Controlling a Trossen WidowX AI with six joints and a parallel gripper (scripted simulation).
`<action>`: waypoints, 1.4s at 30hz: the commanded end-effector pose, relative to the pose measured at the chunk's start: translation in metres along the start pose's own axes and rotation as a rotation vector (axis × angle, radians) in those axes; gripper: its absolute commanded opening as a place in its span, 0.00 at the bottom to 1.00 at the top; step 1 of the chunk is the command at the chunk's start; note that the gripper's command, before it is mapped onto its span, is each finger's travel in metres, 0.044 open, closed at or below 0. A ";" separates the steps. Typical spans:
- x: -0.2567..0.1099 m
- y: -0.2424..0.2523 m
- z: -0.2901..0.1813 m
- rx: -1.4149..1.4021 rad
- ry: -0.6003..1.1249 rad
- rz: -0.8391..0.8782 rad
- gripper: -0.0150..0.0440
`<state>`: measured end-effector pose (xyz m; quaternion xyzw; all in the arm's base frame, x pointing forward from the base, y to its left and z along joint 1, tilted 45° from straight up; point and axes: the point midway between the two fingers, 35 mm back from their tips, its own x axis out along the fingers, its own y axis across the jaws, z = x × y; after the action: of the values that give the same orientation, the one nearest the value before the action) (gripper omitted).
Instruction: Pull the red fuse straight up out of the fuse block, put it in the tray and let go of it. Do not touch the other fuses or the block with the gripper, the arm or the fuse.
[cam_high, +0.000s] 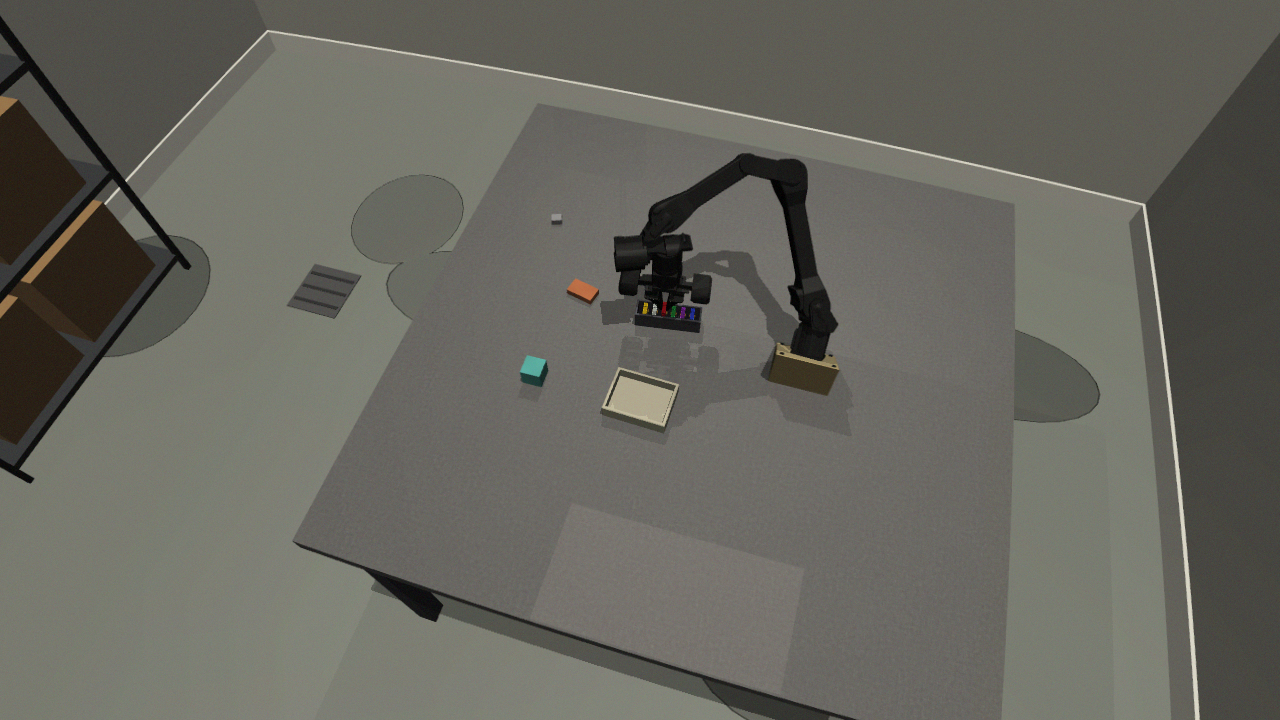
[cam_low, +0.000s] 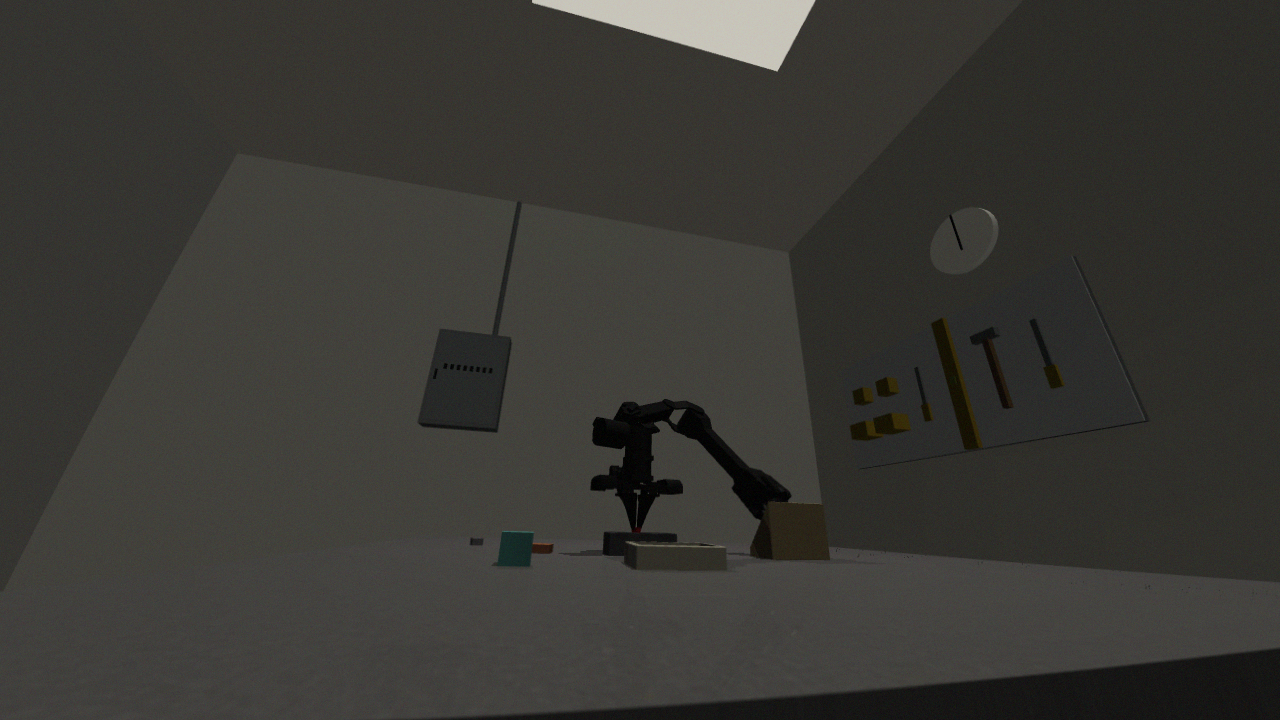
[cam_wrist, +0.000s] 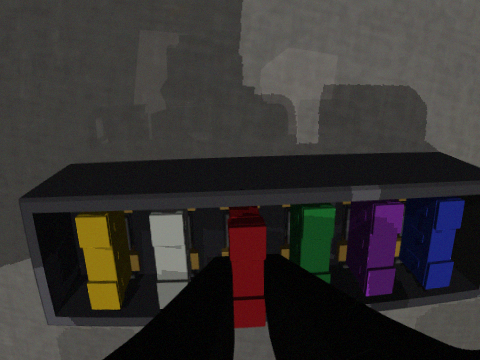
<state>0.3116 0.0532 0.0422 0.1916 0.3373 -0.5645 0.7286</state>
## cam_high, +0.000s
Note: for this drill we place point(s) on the teal rectangular block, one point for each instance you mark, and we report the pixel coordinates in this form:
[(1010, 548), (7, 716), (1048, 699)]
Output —
[(533, 371)]

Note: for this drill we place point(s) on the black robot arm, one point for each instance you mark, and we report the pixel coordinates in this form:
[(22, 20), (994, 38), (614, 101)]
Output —
[(789, 178)]

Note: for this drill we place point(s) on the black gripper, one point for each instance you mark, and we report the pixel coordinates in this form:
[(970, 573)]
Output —
[(672, 283)]

